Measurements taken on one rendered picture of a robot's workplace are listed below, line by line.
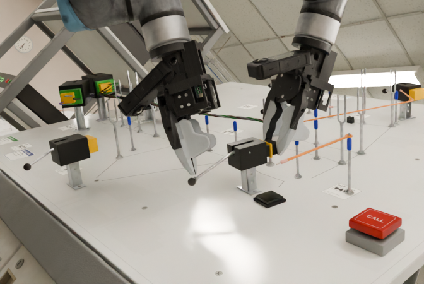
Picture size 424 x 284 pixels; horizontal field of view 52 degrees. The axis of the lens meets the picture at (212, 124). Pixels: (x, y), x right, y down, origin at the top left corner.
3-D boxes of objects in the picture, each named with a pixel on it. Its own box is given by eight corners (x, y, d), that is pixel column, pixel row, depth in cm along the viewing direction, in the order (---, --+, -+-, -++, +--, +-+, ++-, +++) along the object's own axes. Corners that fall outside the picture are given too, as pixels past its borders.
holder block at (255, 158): (228, 165, 79) (226, 143, 77) (253, 157, 81) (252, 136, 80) (241, 171, 75) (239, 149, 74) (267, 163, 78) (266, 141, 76)
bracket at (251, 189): (236, 187, 81) (235, 162, 79) (247, 184, 82) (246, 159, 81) (251, 195, 77) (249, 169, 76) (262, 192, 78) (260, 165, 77)
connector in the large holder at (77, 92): (83, 102, 125) (81, 88, 123) (81, 104, 122) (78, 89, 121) (62, 104, 124) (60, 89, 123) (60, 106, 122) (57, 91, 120)
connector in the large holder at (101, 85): (113, 91, 137) (111, 78, 136) (117, 92, 135) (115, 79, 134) (96, 94, 134) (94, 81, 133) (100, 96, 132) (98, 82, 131)
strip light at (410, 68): (416, 72, 348) (420, 65, 350) (301, 78, 454) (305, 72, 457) (425, 86, 355) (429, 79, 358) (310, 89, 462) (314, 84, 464)
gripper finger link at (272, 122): (284, 154, 84) (303, 110, 83) (261, 149, 81) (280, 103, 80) (276, 149, 87) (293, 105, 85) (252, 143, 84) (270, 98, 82)
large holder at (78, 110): (101, 118, 144) (94, 74, 140) (90, 132, 127) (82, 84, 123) (80, 120, 144) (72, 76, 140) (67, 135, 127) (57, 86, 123)
